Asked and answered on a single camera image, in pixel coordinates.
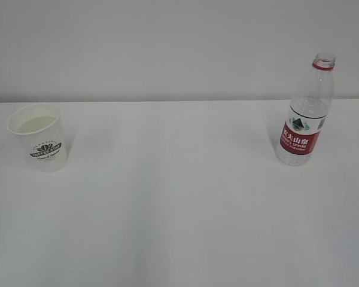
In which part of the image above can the clear water bottle red label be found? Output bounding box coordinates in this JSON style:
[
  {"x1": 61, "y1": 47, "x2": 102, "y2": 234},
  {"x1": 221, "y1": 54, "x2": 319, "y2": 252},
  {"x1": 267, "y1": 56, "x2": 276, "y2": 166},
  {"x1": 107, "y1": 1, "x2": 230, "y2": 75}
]
[{"x1": 276, "y1": 53, "x2": 336, "y2": 166}]

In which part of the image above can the white paper cup green logo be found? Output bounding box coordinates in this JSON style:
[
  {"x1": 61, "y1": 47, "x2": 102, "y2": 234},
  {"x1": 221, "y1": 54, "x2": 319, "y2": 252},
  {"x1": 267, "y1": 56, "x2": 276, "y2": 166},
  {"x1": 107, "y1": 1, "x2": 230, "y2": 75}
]
[{"x1": 7, "y1": 103, "x2": 68, "y2": 172}]

